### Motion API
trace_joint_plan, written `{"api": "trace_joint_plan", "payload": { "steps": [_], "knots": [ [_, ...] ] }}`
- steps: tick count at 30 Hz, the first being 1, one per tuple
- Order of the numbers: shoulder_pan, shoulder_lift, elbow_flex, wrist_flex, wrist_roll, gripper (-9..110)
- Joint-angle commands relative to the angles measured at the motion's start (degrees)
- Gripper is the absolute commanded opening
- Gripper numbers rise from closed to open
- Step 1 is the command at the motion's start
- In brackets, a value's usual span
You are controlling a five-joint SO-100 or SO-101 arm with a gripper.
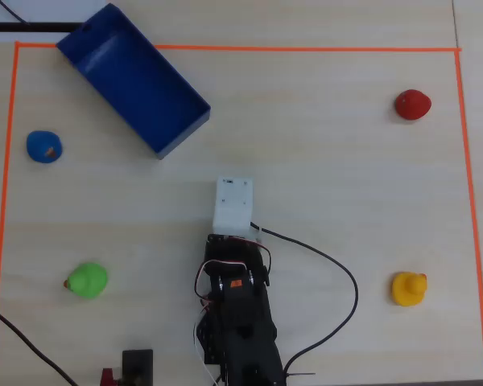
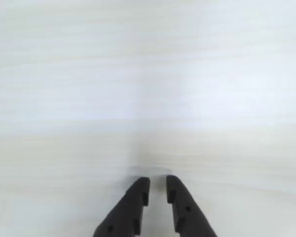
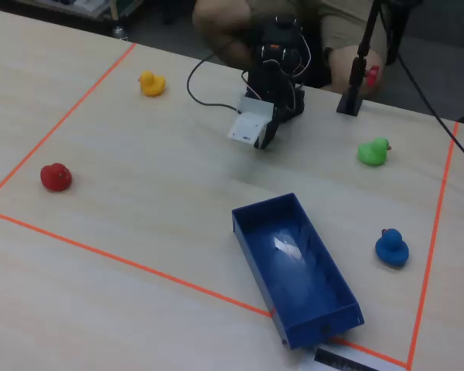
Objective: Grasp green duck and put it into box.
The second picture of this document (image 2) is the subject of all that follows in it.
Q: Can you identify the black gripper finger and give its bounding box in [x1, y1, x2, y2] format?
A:
[92, 177, 151, 237]
[165, 175, 218, 237]

